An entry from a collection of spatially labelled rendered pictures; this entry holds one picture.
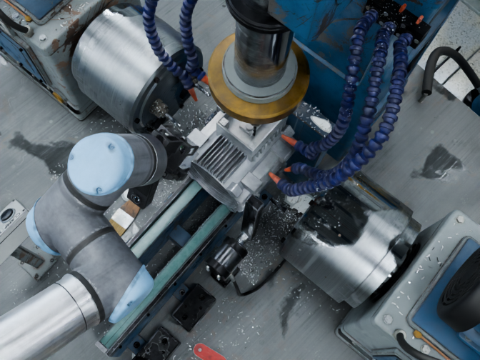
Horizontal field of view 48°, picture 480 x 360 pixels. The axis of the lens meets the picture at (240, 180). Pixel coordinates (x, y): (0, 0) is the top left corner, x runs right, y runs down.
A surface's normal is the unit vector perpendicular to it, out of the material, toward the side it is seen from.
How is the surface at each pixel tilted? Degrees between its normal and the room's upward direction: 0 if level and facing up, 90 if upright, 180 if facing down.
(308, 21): 90
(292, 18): 90
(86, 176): 25
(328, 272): 58
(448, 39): 0
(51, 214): 29
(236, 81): 0
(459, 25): 0
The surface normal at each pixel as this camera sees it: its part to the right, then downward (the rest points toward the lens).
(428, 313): 0.04, -0.32
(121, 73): -0.31, 0.11
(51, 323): 0.54, -0.28
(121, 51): -0.11, -0.14
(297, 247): -0.53, 0.44
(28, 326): 0.35, -0.54
